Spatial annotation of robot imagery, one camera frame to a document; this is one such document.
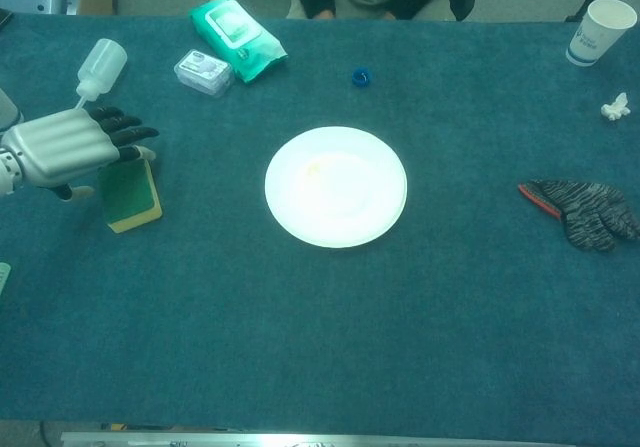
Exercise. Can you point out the grey striped knit glove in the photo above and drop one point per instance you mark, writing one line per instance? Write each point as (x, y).
(585, 207)

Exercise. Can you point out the blue bottle cap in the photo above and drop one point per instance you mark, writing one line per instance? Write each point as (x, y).
(356, 81)

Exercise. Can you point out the white paper cup blue print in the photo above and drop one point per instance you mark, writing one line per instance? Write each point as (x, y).
(590, 42)

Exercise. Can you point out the light green plastic item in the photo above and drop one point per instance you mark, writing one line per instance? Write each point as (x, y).
(3, 277)

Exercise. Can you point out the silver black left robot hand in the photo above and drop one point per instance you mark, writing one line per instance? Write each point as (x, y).
(60, 147)

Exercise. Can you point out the aluminium frame rail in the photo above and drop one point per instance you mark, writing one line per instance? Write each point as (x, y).
(300, 441)

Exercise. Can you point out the teal table cloth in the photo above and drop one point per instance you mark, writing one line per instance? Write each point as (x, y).
(320, 317)

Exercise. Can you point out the clear plastic swab box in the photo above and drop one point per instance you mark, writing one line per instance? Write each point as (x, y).
(202, 72)

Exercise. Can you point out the translucent white squeeze bottle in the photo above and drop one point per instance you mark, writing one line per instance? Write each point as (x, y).
(102, 62)

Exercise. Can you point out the white round plate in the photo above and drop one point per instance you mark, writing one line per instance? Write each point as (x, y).
(335, 187)

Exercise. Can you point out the green wet wipes pack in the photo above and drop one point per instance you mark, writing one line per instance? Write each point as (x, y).
(235, 42)

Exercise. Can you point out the white cup blue rim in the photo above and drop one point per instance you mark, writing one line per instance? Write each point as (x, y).
(6, 107)

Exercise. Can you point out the green and yellow sponge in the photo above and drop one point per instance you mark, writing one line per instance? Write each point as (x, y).
(130, 197)

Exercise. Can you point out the crumpled white tissue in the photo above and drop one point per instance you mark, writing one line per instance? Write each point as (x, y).
(614, 109)

